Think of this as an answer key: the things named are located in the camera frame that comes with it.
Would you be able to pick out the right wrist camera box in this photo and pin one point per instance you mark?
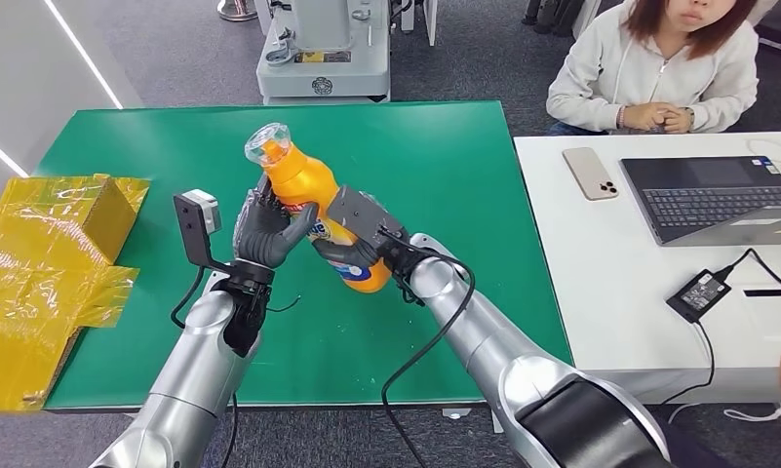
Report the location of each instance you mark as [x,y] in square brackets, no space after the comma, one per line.
[358,216]

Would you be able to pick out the white table foot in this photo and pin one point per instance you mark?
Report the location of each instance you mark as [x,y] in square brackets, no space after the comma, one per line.
[496,421]

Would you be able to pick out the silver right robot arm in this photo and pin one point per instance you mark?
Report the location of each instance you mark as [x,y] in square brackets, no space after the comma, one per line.
[493,349]

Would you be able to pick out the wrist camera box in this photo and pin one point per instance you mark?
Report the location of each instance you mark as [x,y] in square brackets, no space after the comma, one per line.
[193,232]
[358,216]

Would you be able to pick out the white furniture panel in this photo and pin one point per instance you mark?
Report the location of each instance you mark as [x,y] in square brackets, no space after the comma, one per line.
[431,19]

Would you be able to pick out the yellow taped cardboard box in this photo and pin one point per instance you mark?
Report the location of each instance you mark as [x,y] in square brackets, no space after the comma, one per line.
[35,258]

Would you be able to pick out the beige smartphone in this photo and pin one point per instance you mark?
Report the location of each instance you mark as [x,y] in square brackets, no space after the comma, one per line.
[589,173]

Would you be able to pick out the green table mat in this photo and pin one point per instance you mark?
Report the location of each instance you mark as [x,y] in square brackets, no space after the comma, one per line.
[429,168]

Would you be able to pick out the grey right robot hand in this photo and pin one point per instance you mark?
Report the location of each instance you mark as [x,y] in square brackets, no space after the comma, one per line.
[354,254]

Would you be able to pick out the dark grey laptop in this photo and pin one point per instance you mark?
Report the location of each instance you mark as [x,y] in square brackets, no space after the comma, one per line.
[713,201]

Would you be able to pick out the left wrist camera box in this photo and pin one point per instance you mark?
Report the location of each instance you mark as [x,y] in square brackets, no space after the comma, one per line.
[193,232]

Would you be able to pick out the flat black strip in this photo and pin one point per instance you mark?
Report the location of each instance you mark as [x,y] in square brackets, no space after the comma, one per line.
[774,293]

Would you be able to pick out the black chair legs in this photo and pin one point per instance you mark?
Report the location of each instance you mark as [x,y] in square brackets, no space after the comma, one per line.
[550,14]

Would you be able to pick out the chrome stand base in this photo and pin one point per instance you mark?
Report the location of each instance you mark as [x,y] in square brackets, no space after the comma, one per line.
[237,10]

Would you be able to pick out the black power adapter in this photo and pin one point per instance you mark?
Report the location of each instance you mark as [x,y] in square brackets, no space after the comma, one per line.
[697,296]

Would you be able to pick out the white desk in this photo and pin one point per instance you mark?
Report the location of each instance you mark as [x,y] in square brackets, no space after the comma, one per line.
[622,291]

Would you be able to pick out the small white table bracket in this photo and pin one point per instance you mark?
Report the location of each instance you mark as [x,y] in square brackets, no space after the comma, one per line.
[456,413]

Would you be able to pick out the person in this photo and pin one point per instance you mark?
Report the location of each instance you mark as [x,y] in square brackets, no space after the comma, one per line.
[609,84]

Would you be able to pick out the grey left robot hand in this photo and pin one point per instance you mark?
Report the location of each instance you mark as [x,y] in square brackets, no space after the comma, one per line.
[261,232]

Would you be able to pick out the white furniture post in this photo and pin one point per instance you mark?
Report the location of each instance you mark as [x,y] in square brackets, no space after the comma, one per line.
[587,19]

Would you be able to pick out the orange plastic bottle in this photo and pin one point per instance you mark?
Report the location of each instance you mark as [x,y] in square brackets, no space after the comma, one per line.
[299,177]

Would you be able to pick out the pale grey machine base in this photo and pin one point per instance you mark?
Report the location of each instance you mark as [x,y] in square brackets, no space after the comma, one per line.
[325,71]

